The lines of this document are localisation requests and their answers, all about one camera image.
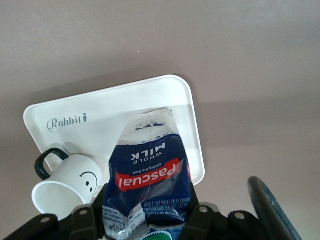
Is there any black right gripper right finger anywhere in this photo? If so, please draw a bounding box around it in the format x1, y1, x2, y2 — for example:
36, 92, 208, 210
178, 183, 270, 240

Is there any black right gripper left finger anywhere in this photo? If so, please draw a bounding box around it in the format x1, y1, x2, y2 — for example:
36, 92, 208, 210
0, 183, 109, 240

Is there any white smiley mug black handle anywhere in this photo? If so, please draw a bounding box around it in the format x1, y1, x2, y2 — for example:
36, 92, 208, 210
31, 147, 105, 222

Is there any blue milk carton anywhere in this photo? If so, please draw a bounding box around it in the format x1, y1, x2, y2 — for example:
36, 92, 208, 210
101, 107, 195, 240

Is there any cream rabbit print tray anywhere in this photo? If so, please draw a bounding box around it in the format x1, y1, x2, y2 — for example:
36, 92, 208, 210
23, 74, 206, 201

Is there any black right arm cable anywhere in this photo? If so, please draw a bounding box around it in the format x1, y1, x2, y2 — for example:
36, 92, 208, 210
247, 176, 304, 240

